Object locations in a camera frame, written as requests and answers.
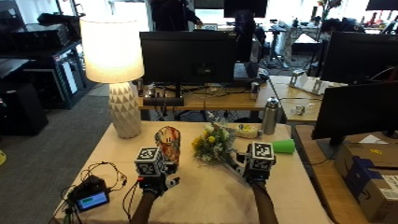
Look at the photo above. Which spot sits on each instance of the black device with blue screen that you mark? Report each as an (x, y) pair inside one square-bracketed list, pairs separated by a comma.
[(90, 196)]

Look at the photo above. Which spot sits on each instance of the small clear wrapped item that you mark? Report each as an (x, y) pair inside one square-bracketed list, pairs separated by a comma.
[(300, 109)]

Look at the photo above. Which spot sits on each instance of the white marker cube on left glove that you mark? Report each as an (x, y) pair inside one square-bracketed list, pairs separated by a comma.
[(148, 161)]

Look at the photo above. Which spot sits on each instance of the green plastic cup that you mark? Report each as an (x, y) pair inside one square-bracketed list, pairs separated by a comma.
[(284, 146)]

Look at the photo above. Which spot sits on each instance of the background black monitor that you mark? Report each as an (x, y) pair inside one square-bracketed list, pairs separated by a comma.
[(245, 7)]

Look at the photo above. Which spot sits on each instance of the colourful glass vase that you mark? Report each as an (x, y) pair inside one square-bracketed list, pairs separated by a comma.
[(168, 143)]

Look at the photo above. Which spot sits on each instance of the white table lamp patterned base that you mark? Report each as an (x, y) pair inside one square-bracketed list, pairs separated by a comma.
[(112, 56)]

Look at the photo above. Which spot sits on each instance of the person's right hand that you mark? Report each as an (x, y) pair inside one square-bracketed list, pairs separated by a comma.
[(257, 174)]

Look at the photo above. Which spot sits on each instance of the person's left hand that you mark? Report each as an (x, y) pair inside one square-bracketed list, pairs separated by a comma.
[(155, 183)]

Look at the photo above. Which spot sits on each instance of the white marker cube on right glove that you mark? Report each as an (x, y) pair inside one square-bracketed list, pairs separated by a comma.
[(261, 155)]

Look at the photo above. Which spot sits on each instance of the yellow and white flower bouquet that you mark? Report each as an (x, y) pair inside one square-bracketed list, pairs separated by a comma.
[(212, 143)]

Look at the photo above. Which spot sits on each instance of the steel water bottle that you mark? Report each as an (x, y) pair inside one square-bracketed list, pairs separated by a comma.
[(271, 116)]

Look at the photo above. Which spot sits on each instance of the small white and yellow bundle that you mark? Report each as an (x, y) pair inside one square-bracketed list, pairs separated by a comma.
[(247, 131)]

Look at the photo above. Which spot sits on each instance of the silver drink can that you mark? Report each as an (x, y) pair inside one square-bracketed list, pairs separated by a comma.
[(255, 90)]

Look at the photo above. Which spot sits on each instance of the black computer monitor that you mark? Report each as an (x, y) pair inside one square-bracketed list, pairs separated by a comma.
[(358, 57), (187, 57), (357, 109)]

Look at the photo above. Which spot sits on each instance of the white marker cube on glove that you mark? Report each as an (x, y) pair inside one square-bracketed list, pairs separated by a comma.
[(261, 155), (148, 161)]

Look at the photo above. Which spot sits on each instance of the black box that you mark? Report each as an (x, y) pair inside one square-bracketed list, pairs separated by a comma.
[(22, 109)]

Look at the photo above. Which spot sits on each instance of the black equipment cabinet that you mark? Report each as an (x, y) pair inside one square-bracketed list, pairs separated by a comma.
[(52, 67)]

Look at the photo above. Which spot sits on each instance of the black bar device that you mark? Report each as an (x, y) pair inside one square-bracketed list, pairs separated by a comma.
[(163, 101)]

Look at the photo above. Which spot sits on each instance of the white metal stand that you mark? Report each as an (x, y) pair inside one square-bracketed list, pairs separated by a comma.
[(307, 81)]

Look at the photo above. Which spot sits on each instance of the wooden desk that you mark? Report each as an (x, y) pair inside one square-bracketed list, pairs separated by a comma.
[(232, 99)]

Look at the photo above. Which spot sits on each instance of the cardboard box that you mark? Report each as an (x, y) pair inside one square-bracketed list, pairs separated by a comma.
[(369, 179)]

